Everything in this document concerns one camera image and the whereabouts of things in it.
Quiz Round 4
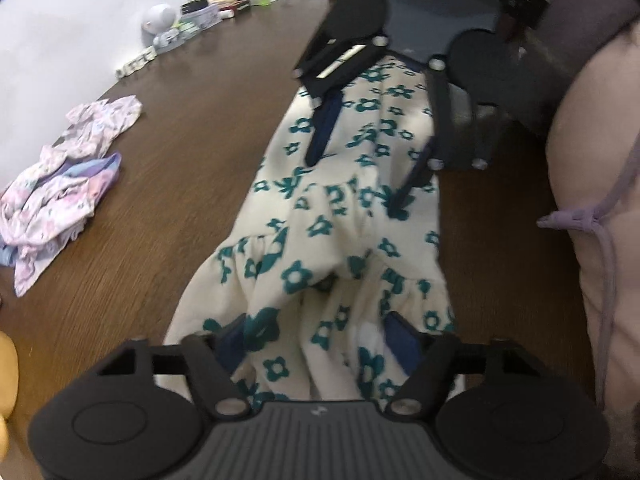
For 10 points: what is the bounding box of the cream green floral dress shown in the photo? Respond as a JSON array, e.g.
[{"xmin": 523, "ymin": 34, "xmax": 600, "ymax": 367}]
[{"xmin": 165, "ymin": 57, "xmax": 455, "ymax": 406}]

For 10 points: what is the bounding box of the person pink clothing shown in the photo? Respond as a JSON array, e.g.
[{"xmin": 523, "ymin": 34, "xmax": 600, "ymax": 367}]
[{"xmin": 518, "ymin": 0, "xmax": 639, "ymax": 474}]

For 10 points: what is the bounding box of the white astronaut figurine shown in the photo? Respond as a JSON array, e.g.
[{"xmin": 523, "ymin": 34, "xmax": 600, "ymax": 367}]
[{"xmin": 141, "ymin": 3, "xmax": 179, "ymax": 50}]

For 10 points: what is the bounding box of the yellow ceramic mug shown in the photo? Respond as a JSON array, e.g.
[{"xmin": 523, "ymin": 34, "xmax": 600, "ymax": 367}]
[{"xmin": 0, "ymin": 333, "xmax": 20, "ymax": 460}]

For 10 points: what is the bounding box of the pink purple patterned garment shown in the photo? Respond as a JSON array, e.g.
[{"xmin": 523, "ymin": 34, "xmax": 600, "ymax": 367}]
[{"xmin": 1, "ymin": 96, "xmax": 142, "ymax": 297}]

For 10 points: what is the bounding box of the white letter block row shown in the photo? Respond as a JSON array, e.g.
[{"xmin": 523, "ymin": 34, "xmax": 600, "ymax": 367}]
[{"xmin": 115, "ymin": 46, "xmax": 157, "ymax": 79}]

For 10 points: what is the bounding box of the purple drawstring cord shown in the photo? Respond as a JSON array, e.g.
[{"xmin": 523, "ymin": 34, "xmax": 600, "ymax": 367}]
[{"xmin": 534, "ymin": 131, "xmax": 640, "ymax": 409}]

